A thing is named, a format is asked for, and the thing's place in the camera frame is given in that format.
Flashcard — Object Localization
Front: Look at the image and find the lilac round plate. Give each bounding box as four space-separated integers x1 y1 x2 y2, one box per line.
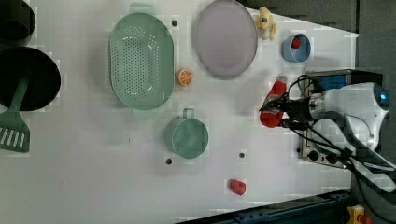
193 0 258 79

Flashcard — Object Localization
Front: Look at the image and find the yellow emergency stop button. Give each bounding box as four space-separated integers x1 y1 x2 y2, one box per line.
347 205 373 224

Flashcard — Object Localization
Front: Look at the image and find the orange slice toy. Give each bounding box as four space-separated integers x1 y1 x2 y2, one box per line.
176 68 193 87

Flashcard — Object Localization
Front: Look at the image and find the green mug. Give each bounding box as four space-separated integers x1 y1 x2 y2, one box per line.
164 108 209 159

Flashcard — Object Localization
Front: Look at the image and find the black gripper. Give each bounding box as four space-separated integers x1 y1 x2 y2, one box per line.
259 94 313 131

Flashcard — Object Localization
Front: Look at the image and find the blue metal frame rail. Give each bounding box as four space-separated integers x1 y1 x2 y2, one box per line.
177 190 356 224

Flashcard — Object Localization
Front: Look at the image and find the green perforated colander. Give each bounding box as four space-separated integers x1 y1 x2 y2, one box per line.
109 13 175 110

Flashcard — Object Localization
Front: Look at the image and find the red felt ketchup bottle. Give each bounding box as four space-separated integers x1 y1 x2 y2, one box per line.
259 75 287 128

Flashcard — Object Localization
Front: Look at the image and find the green slotted spatula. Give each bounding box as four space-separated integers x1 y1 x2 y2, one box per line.
0 77 30 153

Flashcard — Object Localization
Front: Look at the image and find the black pot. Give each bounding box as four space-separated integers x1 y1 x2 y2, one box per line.
0 0 36 47

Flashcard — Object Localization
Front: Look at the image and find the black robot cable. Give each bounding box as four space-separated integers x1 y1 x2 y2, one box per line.
286 74 396 224

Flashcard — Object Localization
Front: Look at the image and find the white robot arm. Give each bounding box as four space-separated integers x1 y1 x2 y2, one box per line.
260 82 395 194

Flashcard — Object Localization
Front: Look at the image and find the dark round pan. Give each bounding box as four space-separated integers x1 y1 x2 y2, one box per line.
0 47 61 111

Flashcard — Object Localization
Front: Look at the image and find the red strawberry in bowl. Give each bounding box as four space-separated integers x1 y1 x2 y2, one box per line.
291 36 301 49

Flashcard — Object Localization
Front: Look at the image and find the red felt strawberry on table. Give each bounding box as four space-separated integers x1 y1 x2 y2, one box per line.
230 179 247 196

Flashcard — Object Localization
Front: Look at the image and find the blue bowl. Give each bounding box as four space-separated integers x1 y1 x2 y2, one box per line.
281 34 311 63

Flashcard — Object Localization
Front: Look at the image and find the yellow felt banana bunch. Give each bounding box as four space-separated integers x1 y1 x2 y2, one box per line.
255 7 277 40

